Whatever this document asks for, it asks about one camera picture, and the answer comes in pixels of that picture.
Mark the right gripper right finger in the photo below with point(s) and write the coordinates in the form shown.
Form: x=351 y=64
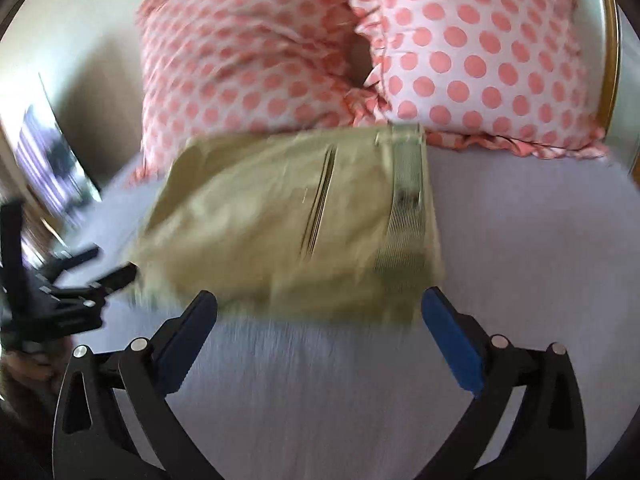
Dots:
x=548 y=437

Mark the khaki tan pants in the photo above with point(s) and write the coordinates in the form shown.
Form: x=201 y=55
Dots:
x=328 y=225

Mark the lavender bed sheet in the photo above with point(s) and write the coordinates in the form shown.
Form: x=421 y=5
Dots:
x=537 y=250

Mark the left polka dot pillow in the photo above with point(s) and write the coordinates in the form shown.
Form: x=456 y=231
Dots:
x=214 y=67

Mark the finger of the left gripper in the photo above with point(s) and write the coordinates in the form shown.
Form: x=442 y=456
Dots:
x=65 y=261
x=101 y=288

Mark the wall mounted television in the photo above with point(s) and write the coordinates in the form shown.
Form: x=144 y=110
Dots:
x=50 y=165

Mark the operator left hand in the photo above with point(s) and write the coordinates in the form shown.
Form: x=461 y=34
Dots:
x=30 y=383

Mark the wooden framed door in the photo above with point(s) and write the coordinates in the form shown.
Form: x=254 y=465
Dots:
x=618 y=109

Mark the right polka dot pillow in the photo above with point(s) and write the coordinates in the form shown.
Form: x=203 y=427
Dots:
x=501 y=74

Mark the polka dot pillow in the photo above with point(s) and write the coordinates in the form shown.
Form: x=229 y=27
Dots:
x=214 y=67
x=501 y=74

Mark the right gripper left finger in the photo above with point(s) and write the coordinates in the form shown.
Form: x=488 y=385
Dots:
x=90 y=437

